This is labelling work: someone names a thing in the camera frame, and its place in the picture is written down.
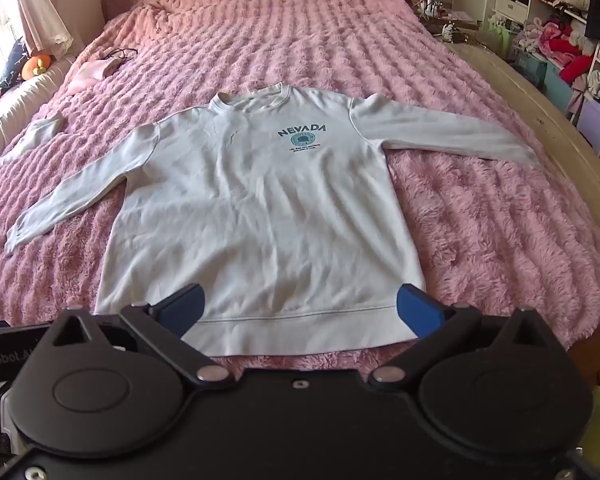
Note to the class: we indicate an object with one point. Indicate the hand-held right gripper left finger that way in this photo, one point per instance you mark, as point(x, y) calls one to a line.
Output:
point(186, 306)

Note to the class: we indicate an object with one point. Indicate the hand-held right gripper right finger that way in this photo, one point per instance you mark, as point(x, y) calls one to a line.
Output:
point(420, 311)

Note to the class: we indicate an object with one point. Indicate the small white folded cloth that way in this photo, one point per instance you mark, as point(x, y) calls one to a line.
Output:
point(41, 132)

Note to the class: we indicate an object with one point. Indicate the orange plush toy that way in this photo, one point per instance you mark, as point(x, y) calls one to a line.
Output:
point(37, 65)

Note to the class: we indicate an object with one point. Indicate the cream sofa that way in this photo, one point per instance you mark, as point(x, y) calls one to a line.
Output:
point(24, 97)

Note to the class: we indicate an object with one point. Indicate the white printed sweatshirt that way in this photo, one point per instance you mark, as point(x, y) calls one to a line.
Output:
point(260, 220)

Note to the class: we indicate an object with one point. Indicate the green storage box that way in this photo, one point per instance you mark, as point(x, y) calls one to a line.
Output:
point(502, 37)

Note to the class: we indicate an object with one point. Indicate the white shelf unit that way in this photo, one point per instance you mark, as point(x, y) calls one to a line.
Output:
point(597, 67)

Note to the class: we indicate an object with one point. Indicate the pile of colourful clothes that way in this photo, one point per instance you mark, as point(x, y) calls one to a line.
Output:
point(562, 47)

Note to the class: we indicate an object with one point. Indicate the cream wooden bed frame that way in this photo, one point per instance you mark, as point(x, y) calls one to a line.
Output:
point(530, 110)

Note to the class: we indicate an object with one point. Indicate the dark blue pillow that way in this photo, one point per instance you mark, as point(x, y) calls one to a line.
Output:
point(14, 62)

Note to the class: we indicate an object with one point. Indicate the pink fluffy blanket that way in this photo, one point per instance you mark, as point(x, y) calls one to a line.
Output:
point(340, 40)

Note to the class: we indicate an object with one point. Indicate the cluttered nightstand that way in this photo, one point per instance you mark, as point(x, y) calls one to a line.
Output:
point(455, 22)

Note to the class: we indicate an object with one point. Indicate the pale curtain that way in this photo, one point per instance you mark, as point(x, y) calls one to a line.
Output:
point(42, 5)

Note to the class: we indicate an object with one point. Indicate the small pink cloth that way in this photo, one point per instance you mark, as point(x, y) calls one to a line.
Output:
point(92, 73)

